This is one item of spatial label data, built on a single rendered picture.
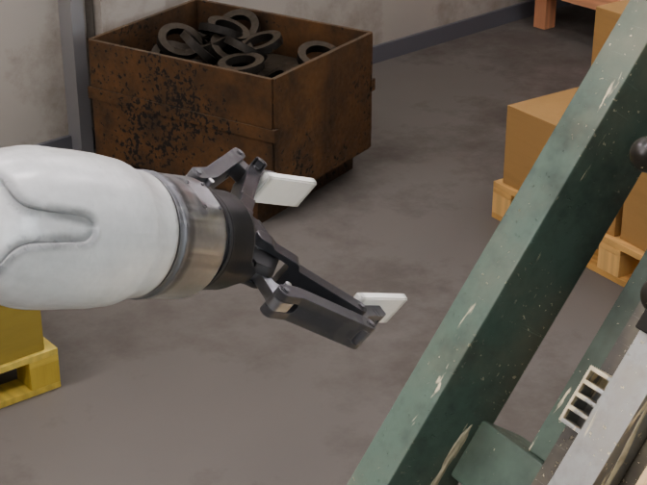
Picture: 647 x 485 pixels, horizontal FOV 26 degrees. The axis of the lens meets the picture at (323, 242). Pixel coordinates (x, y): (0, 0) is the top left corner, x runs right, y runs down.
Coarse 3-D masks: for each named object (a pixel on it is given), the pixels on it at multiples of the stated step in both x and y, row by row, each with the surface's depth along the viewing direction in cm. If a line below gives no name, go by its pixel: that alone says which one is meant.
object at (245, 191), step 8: (256, 160) 116; (248, 168) 115; (256, 168) 116; (264, 168) 116; (248, 176) 114; (256, 176) 115; (240, 184) 113; (248, 184) 113; (256, 184) 114; (232, 192) 114; (240, 192) 111; (248, 192) 111; (248, 200) 109; (248, 208) 108
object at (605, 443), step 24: (624, 360) 149; (624, 384) 148; (600, 408) 149; (624, 408) 147; (600, 432) 148; (624, 432) 146; (576, 456) 149; (600, 456) 147; (624, 456) 147; (552, 480) 150; (576, 480) 148; (600, 480) 146
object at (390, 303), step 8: (360, 296) 110; (368, 296) 111; (376, 296) 112; (384, 296) 113; (392, 296) 114; (400, 296) 115; (368, 304) 111; (376, 304) 112; (384, 304) 113; (392, 304) 114; (400, 304) 115; (392, 312) 116; (384, 320) 116
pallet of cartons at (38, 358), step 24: (0, 312) 372; (24, 312) 377; (0, 336) 375; (24, 336) 380; (0, 360) 378; (24, 360) 381; (48, 360) 386; (24, 384) 390; (48, 384) 389; (0, 408) 382
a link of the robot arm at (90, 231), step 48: (0, 192) 83; (48, 192) 85; (96, 192) 87; (144, 192) 91; (0, 240) 83; (48, 240) 85; (96, 240) 87; (144, 240) 90; (0, 288) 85; (48, 288) 86; (96, 288) 89; (144, 288) 94
